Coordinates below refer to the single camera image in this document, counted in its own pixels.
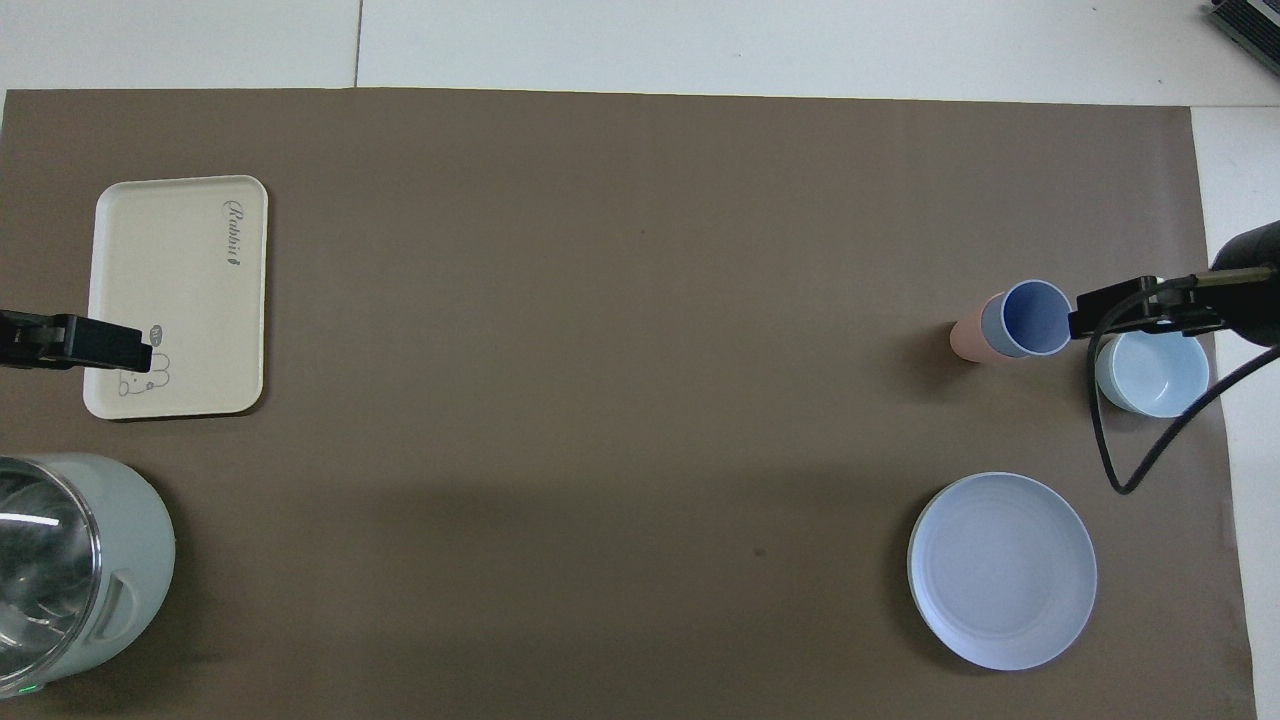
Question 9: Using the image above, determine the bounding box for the light blue bowl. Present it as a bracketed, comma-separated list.
[1094, 330, 1210, 419]

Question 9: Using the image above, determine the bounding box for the grey ribbed device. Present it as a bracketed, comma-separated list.
[1205, 0, 1280, 63]

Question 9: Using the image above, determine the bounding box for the glass pot lid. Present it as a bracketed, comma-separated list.
[0, 458, 103, 681]

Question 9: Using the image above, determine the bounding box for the blue plastic cup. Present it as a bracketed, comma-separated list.
[980, 279, 1073, 359]

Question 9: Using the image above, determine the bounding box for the cream rabbit print tray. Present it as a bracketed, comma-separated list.
[83, 175, 269, 421]

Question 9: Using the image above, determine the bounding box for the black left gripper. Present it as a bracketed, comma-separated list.
[0, 310, 153, 373]

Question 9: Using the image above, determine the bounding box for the pink plastic cup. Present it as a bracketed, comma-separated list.
[950, 293, 1001, 364]

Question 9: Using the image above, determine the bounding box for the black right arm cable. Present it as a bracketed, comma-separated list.
[1088, 290, 1280, 495]

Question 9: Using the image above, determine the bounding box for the brown table mat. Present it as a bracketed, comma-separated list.
[0, 88, 1259, 720]

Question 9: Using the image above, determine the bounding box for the pale blue plate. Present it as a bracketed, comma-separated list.
[907, 472, 1098, 672]

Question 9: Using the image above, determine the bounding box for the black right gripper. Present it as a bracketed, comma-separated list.
[1070, 220, 1280, 346]

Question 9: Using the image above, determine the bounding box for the pale green electric pot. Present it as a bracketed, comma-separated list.
[0, 453, 177, 698]

